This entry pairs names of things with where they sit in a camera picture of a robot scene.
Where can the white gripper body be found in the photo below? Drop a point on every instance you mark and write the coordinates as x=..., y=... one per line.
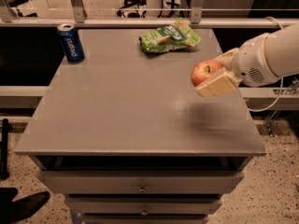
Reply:
x=250, y=62

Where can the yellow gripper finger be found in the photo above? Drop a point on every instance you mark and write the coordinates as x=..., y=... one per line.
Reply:
x=226, y=58
x=222, y=82

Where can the red apple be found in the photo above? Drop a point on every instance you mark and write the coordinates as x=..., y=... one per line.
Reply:
x=203, y=71

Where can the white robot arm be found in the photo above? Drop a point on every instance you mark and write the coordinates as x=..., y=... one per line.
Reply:
x=281, y=51

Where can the green rice chip bag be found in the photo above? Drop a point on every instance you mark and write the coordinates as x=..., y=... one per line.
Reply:
x=178, y=35

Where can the black office chair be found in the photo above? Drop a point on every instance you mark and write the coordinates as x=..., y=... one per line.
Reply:
x=132, y=9

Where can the grey drawer cabinet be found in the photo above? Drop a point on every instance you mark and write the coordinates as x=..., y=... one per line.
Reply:
x=127, y=140

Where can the metal railing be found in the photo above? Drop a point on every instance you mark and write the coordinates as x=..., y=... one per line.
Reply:
x=103, y=13

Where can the blue pepsi can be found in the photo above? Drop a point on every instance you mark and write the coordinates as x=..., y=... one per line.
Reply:
x=70, y=41

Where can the black shoe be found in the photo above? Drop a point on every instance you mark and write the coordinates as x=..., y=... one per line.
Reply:
x=13, y=211

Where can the black stand post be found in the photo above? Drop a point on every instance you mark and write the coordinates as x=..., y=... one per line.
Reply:
x=5, y=128

